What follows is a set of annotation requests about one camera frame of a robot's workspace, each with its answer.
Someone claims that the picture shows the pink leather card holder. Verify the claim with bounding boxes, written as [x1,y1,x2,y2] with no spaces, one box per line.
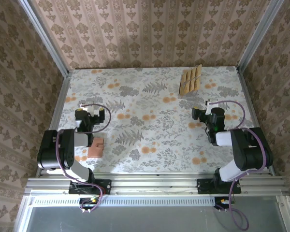
[87,138,105,159]

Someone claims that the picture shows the long aluminium mounting rail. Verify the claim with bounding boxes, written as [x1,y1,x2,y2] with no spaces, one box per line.
[24,175,290,197]

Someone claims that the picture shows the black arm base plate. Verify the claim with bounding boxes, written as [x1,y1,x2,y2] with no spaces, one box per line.
[197,178,242,195]
[69,179,112,195]

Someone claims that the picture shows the grey metal sheet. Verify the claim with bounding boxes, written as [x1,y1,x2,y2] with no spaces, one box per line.
[26,205,287,232]

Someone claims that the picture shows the short aluminium frame bar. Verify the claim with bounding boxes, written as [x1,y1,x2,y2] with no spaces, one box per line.
[276,195,290,232]
[13,195,36,232]

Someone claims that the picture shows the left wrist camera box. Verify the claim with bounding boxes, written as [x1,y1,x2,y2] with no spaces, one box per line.
[80,103,95,116]

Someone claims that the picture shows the aluminium table side rail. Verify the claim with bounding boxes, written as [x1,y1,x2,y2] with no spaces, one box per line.
[35,70,73,178]
[236,67,276,176]

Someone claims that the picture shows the aluminium frame post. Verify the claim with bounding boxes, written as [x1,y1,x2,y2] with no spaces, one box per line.
[236,0,288,74]
[18,0,71,77]

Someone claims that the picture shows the white slotted cable duct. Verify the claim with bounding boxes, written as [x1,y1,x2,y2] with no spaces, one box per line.
[30,195,234,207]

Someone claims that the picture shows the black connector block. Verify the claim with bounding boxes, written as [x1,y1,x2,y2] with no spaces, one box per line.
[78,197,100,210]
[214,197,233,210]

